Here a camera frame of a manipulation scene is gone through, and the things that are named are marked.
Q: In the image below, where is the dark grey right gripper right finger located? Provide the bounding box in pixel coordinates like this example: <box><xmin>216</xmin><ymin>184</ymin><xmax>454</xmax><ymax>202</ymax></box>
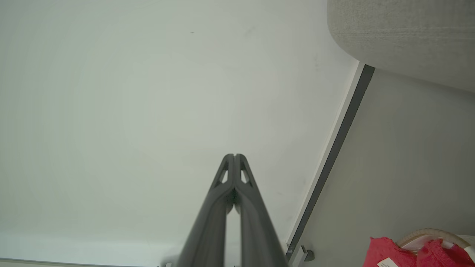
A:
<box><xmin>234</xmin><ymin>154</ymin><xmax>289</xmax><ymax>267</ymax></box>

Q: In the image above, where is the white laundry basket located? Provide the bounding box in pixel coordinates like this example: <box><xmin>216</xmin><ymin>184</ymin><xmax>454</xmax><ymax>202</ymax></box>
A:
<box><xmin>396</xmin><ymin>228</ymin><xmax>475</xmax><ymax>262</ymax></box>

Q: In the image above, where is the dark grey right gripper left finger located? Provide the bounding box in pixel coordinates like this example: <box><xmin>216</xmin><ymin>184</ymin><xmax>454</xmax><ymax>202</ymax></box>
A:
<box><xmin>177</xmin><ymin>154</ymin><xmax>236</xmax><ymax>267</ymax></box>

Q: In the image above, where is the red clothing item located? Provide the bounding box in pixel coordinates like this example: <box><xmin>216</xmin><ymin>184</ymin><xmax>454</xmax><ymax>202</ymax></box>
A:
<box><xmin>363</xmin><ymin>237</ymin><xmax>475</xmax><ymax>267</ymax></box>

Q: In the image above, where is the dark grey baseboard strip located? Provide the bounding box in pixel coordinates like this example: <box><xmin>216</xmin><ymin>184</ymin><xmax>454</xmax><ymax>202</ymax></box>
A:
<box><xmin>286</xmin><ymin>64</ymin><xmax>376</xmax><ymax>261</ymax></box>

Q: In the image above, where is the grey fabric cushion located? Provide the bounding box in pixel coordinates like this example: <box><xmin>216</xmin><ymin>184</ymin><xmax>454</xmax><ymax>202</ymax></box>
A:
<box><xmin>327</xmin><ymin>0</ymin><xmax>475</xmax><ymax>93</ymax></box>

